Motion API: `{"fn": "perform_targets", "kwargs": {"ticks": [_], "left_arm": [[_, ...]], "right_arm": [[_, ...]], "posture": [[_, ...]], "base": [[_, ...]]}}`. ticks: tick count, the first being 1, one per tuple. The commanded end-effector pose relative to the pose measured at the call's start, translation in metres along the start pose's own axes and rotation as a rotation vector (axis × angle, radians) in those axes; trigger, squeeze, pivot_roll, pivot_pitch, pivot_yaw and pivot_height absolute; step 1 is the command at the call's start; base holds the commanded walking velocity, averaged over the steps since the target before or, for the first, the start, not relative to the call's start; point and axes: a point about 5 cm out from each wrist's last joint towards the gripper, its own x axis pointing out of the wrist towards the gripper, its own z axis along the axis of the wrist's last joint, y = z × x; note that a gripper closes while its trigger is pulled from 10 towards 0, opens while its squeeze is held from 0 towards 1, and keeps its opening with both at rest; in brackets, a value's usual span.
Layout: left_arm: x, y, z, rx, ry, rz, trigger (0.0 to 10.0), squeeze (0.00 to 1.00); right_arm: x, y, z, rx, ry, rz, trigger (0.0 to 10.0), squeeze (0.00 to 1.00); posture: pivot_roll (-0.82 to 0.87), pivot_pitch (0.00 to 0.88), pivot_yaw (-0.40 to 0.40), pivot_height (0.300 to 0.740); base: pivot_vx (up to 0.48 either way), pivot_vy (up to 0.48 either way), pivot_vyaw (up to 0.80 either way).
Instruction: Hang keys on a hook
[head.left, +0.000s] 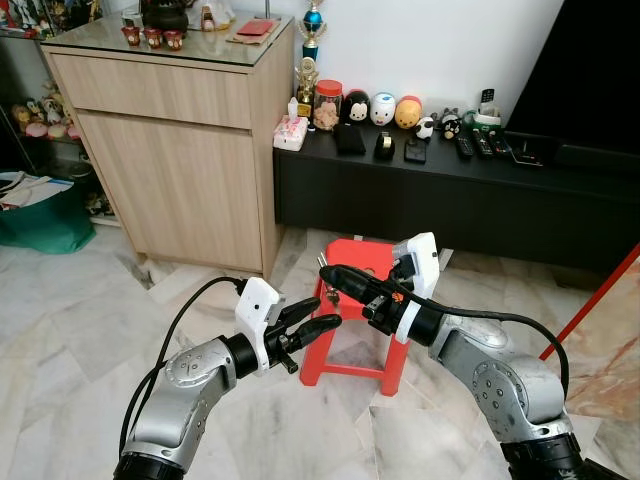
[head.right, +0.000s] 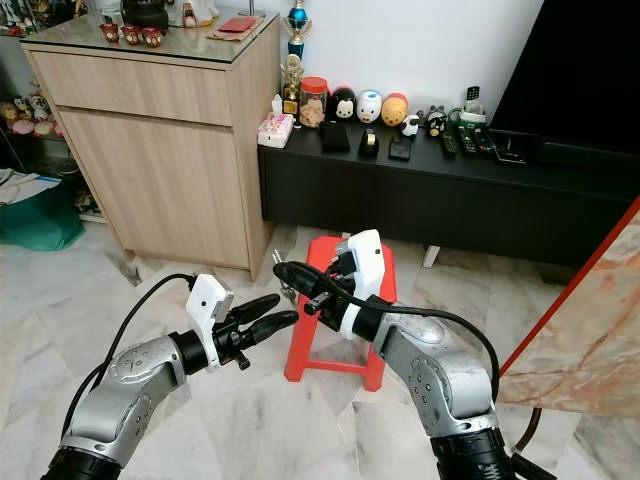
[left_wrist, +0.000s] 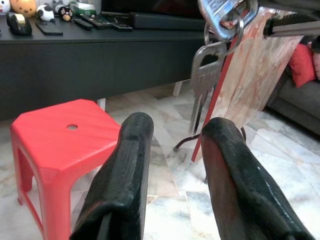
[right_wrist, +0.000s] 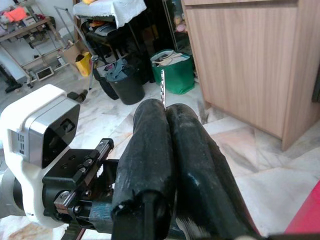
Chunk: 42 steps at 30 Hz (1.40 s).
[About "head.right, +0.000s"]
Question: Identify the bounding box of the white round plush toy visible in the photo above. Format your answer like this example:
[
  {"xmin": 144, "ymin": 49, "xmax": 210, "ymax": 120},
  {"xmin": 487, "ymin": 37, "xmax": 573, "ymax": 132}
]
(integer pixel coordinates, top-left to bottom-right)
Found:
[{"xmin": 354, "ymin": 89, "xmax": 384, "ymax": 126}]

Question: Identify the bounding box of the black tape dispenser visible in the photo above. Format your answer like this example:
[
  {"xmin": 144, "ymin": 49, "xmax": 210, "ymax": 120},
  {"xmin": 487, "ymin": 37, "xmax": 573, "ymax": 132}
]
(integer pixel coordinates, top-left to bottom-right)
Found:
[{"xmin": 359, "ymin": 127, "xmax": 382, "ymax": 160}]

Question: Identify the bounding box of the marble table red edge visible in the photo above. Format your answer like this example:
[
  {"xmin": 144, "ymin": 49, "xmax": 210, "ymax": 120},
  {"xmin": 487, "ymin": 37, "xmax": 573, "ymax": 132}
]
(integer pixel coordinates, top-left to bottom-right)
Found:
[{"xmin": 499, "ymin": 194, "xmax": 640, "ymax": 422}]

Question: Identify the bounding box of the flat red box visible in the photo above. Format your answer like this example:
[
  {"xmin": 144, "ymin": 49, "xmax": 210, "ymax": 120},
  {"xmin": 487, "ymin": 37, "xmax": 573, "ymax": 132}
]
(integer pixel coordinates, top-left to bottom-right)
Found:
[{"xmin": 219, "ymin": 15, "xmax": 262, "ymax": 35}]

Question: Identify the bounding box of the light wooden cabinet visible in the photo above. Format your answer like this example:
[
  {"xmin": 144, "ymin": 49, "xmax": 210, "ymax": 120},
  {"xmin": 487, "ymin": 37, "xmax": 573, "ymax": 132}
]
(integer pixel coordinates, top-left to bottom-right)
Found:
[{"xmin": 19, "ymin": 11, "xmax": 282, "ymax": 282}]

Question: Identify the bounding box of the small flat black device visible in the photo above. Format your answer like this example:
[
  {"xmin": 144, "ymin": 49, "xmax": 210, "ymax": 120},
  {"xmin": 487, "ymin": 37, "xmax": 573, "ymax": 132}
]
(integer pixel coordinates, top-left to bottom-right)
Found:
[{"xmin": 387, "ymin": 134, "xmax": 415, "ymax": 162}]

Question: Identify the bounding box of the flat black tray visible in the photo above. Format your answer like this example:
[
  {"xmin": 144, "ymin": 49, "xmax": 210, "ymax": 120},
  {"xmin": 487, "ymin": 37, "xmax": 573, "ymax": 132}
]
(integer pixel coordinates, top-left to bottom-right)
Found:
[{"xmin": 490, "ymin": 127, "xmax": 547, "ymax": 165}]

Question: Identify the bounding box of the black mouse plush toy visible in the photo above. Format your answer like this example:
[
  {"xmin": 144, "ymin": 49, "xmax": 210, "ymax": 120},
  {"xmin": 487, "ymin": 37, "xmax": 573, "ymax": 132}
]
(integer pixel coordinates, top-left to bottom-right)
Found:
[{"xmin": 326, "ymin": 86, "xmax": 358, "ymax": 125}]

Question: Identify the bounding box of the small panda figurine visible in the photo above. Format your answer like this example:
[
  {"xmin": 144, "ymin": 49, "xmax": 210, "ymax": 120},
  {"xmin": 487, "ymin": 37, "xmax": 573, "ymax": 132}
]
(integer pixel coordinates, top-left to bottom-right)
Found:
[{"xmin": 399, "ymin": 112, "xmax": 422, "ymax": 139}]

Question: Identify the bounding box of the black low TV console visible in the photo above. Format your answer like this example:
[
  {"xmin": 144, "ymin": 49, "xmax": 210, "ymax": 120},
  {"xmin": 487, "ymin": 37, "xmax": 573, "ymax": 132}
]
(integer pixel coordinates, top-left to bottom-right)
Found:
[{"xmin": 256, "ymin": 127, "xmax": 640, "ymax": 270}]

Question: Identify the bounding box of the pink tissue box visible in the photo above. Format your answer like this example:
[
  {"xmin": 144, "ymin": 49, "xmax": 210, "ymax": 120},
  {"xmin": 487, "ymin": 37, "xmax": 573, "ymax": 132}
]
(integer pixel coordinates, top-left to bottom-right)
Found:
[{"xmin": 256, "ymin": 94, "xmax": 297, "ymax": 150}]

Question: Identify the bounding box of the dark teapot ornament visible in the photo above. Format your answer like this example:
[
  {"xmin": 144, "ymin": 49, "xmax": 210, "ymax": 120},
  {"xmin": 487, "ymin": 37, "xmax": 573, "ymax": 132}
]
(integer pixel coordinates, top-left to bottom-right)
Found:
[{"xmin": 119, "ymin": 0, "xmax": 172, "ymax": 32}]

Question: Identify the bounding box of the display shelf with figurines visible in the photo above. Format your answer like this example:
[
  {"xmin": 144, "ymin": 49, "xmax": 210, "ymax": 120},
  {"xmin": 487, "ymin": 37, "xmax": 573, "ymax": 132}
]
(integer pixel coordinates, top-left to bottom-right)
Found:
[{"xmin": 0, "ymin": 0, "xmax": 97, "ymax": 217}]

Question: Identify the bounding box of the small gold trophy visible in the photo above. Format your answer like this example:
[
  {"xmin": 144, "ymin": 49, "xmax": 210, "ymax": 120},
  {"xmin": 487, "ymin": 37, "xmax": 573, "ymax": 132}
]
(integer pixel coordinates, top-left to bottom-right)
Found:
[{"xmin": 279, "ymin": 53, "xmax": 307, "ymax": 117}]

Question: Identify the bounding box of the clear jar red lid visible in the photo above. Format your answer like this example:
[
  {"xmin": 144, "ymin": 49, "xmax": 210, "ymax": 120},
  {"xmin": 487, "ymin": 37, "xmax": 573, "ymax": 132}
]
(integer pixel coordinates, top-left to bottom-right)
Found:
[{"xmin": 297, "ymin": 77, "xmax": 330, "ymax": 130}]

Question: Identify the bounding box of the green bag with papers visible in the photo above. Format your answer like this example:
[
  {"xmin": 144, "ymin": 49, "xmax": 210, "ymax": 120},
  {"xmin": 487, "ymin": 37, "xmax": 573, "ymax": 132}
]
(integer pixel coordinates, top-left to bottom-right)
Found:
[{"xmin": 0, "ymin": 168, "xmax": 87, "ymax": 252}]

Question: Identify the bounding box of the white seated figurine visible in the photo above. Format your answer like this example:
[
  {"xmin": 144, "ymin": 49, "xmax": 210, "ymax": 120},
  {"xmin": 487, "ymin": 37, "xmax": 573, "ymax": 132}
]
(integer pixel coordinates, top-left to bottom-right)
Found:
[{"xmin": 171, "ymin": 0, "xmax": 220, "ymax": 29}]

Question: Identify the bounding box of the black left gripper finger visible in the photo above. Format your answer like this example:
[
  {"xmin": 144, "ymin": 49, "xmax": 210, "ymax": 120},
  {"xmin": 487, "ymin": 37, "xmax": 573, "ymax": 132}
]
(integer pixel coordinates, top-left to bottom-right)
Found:
[
  {"xmin": 226, "ymin": 292, "xmax": 282, "ymax": 328},
  {"xmin": 240, "ymin": 309, "xmax": 302, "ymax": 346}
]

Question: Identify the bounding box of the small dark figurine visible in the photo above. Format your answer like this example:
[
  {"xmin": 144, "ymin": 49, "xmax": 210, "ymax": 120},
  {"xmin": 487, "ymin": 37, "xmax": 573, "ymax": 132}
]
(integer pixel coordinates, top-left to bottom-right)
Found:
[{"xmin": 423, "ymin": 105, "xmax": 449, "ymax": 138}]

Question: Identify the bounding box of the black television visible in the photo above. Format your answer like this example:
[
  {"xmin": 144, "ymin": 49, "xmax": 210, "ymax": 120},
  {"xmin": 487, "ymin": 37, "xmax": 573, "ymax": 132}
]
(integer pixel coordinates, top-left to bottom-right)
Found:
[{"xmin": 489, "ymin": 0, "xmax": 640, "ymax": 162}]

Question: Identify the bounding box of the black remote control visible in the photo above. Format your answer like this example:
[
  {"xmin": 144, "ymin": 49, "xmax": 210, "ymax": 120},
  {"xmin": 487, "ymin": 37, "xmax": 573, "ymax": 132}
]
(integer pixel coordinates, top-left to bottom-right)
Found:
[
  {"xmin": 454, "ymin": 125, "xmax": 480, "ymax": 156},
  {"xmin": 439, "ymin": 129, "xmax": 462, "ymax": 158},
  {"xmin": 472, "ymin": 127, "xmax": 499, "ymax": 155}
]

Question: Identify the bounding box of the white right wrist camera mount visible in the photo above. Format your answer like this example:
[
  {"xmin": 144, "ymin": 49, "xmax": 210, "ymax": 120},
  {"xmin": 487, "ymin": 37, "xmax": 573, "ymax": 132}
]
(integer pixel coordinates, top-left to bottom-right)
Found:
[{"xmin": 334, "ymin": 227, "xmax": 399, "ymax": 340}]

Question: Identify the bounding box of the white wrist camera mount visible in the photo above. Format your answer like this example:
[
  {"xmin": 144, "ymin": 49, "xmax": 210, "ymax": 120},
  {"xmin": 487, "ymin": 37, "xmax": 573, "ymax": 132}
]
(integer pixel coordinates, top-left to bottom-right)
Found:
[
  {"xmin": 187, "ymin": 272, "xmax": 237, "ymax": 367},
  {"xmin": 334, "ymin": 227, "xmax": 399, "ymax": 340}
]

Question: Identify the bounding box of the black wallet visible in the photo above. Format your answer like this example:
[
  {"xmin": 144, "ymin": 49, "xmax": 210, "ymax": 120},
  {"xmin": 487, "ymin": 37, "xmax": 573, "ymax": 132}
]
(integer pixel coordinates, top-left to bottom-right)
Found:
[{"xmin": 317, "ymin": 121, "xmax": 354, "ymax": 155}]

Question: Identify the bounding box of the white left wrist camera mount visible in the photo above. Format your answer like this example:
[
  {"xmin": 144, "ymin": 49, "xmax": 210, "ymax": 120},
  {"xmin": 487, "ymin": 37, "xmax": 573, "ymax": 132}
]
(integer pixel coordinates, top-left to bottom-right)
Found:
[{"xmin": 187, "ymin": 272, "xmax": 237, "ymax": 367}]

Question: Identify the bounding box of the orange round plush toy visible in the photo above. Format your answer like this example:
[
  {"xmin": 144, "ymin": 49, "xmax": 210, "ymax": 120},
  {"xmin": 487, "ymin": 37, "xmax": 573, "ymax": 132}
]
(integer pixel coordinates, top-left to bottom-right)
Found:
[{"xmin": 379, "ymin": 92, "xmax": 410, "ymax": 128}]

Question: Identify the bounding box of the red plastic stool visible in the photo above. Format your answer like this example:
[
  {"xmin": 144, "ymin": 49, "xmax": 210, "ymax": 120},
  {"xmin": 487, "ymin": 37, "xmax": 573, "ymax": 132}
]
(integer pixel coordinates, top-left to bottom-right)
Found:
[{"xmin": 281, "ymin": 234, "xmax": 392, "ymax": 392}]

